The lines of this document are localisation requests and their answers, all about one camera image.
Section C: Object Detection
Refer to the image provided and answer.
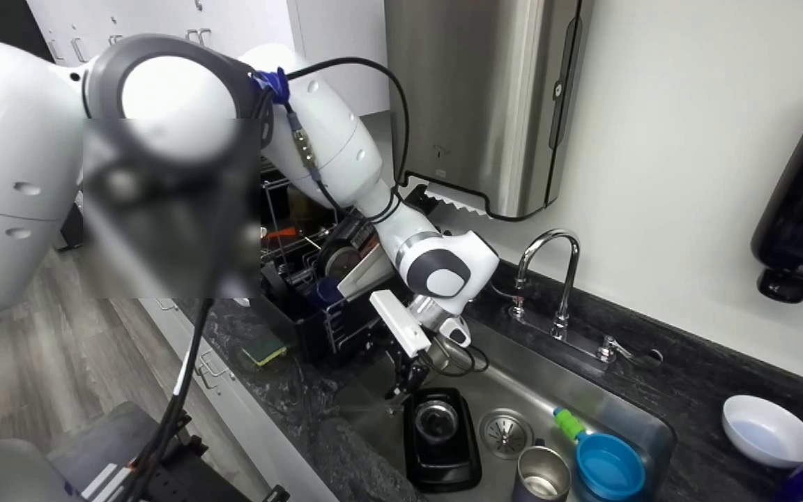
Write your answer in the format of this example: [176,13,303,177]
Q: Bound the black round pan lid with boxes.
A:
[324,232,371,282]

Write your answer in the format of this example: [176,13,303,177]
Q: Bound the white base cabinet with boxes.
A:
[46,157,343,502]

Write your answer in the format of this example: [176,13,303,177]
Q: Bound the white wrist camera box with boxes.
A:
[368,288,434,359]

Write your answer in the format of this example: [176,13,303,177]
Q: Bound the chrome sink faucet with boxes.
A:
[508,228,666,367]

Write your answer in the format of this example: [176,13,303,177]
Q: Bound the black dish rack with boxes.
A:
[230,175,403,364]

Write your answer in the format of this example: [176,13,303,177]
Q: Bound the black cup in sink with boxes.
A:
[402,384,484,495]

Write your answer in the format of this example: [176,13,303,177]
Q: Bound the steel sink drain strainer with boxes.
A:
[480,405,534,456]

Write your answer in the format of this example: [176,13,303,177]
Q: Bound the orange handled utensil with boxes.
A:
[265,226,307,246]

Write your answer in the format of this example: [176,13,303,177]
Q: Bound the small white bowl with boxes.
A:
[718,394,803,470]

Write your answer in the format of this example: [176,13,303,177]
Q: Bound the shiny steel pot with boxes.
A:
[96,161,156,204]

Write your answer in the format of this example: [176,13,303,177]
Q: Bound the black breadboard table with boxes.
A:
[46,399,257,502]

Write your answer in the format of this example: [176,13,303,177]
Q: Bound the white cutting board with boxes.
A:
[337,251,395,302]

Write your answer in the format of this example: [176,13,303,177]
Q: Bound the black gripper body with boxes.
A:
[399,316,475,394]

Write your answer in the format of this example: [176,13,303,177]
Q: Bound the stainless paper towel dispenser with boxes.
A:
[381,0,584,223]

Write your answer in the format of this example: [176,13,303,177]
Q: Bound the stainless steel sink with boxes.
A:
[347,310,678,502]

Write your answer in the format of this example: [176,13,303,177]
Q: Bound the green yellow sponge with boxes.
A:
[238,332,290,370]

